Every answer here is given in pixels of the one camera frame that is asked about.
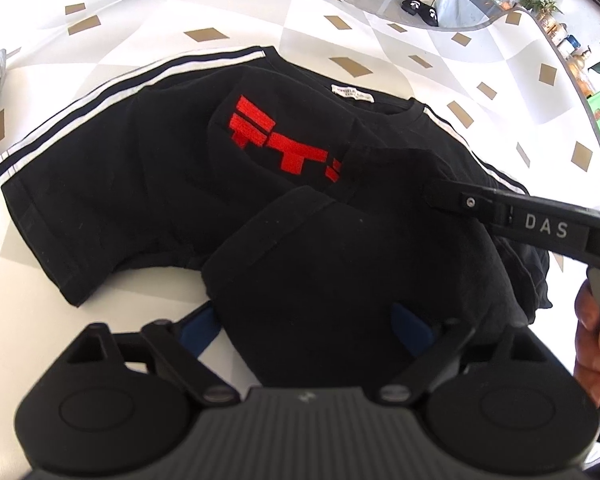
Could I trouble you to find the checkered table cover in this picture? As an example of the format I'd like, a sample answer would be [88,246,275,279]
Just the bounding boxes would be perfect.
[0,0,600,461]

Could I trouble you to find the person's right hand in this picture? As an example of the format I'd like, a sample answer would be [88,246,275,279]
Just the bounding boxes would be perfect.
[572,277,600,408]

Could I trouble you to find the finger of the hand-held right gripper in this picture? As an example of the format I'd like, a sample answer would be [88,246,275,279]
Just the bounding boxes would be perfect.
[424,180,512,233]

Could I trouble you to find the black t-shirt red lettering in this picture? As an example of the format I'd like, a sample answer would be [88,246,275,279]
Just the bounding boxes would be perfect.
[0,46,553,388]

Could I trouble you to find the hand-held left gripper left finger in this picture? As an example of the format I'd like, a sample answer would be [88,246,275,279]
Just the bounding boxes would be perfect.
[65,301,241,405]

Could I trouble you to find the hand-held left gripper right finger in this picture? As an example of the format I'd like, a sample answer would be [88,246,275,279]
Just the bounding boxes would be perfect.
[380,301,556,406]

